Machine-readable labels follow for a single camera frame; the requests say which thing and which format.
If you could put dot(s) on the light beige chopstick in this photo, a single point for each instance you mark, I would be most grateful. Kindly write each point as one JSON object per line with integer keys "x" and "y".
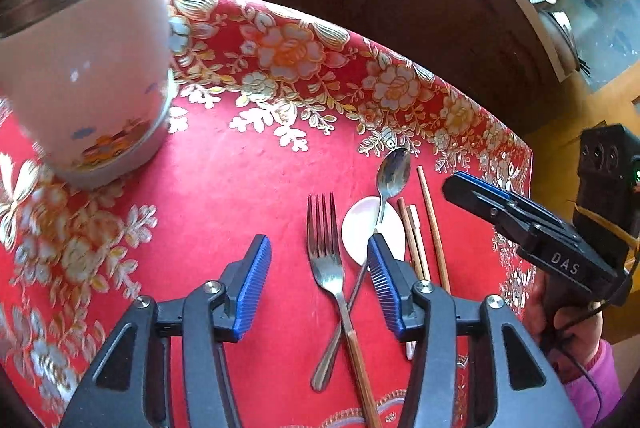
{"x": 421, "y": 260}

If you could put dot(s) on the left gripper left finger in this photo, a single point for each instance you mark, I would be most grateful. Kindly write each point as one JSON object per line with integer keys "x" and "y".
{"x": 128, "y": 382}

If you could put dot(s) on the steel pot on counter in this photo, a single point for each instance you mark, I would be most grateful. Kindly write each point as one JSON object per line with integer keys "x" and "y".
{"x": 561, "y": 33}

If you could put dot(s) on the white ceramic spoon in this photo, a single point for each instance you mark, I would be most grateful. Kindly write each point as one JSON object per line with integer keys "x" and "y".
{"x": 358, "y": 225}

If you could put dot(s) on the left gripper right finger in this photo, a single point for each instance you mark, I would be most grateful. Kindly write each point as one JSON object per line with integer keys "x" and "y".
{"x": 510, "y": 384}

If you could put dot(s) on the person's right hand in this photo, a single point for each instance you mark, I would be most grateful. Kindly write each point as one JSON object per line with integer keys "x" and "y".
{"x": 581, "y": 341}

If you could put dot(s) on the white steel utensil jar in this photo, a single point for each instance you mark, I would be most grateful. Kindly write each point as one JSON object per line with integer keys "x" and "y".
{"x": 89, "y": 81}

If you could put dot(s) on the wood-handled steel fork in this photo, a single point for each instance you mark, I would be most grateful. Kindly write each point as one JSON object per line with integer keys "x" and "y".
{"x": 327, "y": 267}

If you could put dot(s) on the dark brown chopstick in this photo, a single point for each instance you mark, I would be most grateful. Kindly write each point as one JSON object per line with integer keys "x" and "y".
{"x": 411, "y": 240}

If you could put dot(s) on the pink sleeve forearm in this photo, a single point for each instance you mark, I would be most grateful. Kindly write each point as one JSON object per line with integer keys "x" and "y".
{"x": 593, "y": 396}

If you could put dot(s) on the red floral tablecloth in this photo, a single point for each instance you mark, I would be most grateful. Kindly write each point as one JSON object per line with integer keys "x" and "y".
{"x": 272, "y": 106}

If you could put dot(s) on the small steel teaspoon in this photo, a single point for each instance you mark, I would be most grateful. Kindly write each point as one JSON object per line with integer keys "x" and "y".
{"x": 392, "y": 177}

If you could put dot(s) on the brown wooden chopstick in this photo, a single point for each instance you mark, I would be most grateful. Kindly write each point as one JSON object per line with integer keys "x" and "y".
{"x": 435, "y": 233}

